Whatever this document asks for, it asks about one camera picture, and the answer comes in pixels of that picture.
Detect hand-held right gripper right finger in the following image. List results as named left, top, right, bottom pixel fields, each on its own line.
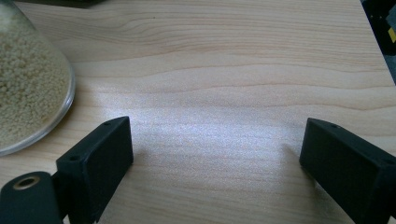
left=299, top=117, right=396, bottom=224

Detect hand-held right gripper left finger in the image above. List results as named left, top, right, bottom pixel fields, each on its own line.
left=50, top=116, right=134, bottom=224

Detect white-lidded glass jar of grains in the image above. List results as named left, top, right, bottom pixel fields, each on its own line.
left=0, top=0, right=77, bottom=158

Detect black stand base, yellow stripes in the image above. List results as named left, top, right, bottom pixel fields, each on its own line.
left=360, top=0, right=396, bottom=86

